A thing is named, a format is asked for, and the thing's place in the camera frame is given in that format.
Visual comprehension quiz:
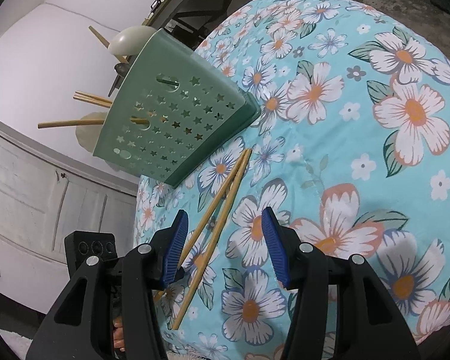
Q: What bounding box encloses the floral blue blanket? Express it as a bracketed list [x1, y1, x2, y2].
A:
[135, 0, 450, 360]

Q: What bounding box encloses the white panelled door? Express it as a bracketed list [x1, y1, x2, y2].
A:
[0, 120, 139, 316]

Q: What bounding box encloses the large metal serving spoon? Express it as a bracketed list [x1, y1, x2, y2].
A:
[108, 62, 130, 98]

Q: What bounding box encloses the person's left hand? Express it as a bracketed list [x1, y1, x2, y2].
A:
[112, 315, 127, 359]

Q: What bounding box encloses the pale green rice spoon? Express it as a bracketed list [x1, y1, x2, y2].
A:
[75, 112, 106, 154]

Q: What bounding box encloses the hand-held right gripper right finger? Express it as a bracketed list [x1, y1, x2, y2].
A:
[261, 206, 422, 360]

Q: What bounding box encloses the tan bamboo chopstick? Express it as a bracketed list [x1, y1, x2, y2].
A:
[153, 148, 249, 302]
[171, 149, 253, 331]

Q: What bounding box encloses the grey metal table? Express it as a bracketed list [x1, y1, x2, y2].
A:
[146, 0, 297, 51]

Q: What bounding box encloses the pale green round ladle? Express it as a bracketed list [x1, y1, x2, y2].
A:
[109, 25, 156, 57]

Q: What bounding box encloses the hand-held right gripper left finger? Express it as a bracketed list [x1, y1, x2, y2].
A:
[25, 209, 190, 360]

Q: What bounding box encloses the green plastic utensil holder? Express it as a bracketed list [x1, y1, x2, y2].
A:
[92, 28, 262, 188]

